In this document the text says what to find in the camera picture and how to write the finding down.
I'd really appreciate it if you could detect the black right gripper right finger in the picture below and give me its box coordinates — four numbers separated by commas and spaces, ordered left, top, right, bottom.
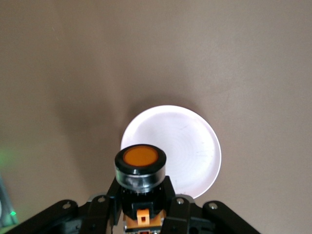
162, 175, 259, 234

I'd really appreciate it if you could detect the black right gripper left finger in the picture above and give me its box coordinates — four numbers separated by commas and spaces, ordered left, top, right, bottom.
4, 176, 122, 234

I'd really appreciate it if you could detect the black orange toy car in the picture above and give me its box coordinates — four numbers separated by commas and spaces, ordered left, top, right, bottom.
114, 143, 168, 234

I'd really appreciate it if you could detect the pink round plate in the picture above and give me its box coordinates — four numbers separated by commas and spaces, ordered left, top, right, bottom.
120, 104, 222, 198

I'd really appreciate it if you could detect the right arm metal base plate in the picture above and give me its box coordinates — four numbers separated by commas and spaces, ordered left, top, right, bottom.
0, 170, 20, 226

